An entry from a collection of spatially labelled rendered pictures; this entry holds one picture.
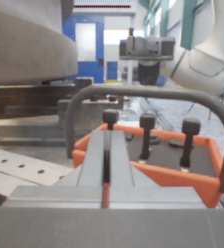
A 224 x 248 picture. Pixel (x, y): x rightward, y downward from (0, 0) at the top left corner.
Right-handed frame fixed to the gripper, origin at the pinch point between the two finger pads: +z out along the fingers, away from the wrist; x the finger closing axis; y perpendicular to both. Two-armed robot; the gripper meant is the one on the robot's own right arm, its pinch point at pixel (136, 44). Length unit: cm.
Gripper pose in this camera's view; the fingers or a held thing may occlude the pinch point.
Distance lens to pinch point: 38.0
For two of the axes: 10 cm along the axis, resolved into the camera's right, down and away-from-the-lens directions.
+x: 9.3, 1.3, -3.5
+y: 0.2, -9.5, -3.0
